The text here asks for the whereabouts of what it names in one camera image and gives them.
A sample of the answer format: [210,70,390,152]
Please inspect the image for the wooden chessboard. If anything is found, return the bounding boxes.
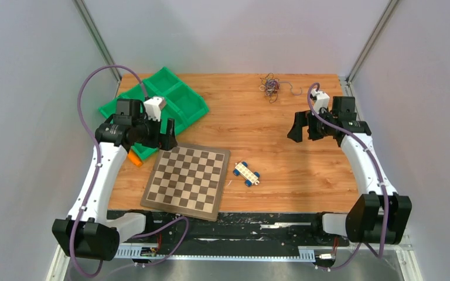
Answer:
[140,143,231,221]

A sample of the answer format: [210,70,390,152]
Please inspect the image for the grey slotted cable duct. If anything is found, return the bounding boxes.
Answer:
[114,245,316,262]

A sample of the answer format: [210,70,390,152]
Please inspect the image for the orange cylinder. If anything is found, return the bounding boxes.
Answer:
[127,149,143,167]

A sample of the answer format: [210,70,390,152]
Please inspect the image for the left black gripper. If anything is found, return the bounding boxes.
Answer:
[132,113,178,150]

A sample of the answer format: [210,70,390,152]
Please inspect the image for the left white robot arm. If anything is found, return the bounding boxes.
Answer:
[52,96,177,261]

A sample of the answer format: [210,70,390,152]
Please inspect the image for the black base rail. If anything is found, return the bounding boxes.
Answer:
[129,212,349,257]

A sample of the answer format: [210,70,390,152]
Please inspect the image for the dark purple wire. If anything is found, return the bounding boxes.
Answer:
[259,73,304,104]

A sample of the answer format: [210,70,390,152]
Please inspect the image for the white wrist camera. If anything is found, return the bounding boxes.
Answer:
[144,96,166,122]
[311,90,330,114]

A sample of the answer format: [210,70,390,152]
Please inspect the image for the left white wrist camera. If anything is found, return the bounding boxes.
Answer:
[144,96,166,122]

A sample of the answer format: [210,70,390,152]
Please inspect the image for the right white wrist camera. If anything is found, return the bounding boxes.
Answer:
[311,90,330,114]

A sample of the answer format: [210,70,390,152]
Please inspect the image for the white blue toy car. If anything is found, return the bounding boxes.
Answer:
[233,161,260,187]

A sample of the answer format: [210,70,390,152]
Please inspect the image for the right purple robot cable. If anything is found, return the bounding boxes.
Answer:
[306,82,390,271]

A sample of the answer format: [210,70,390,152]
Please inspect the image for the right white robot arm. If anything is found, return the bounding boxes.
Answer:
[287,97,412,245]

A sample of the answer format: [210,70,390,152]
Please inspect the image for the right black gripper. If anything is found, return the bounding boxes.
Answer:
[287,107,336,143]

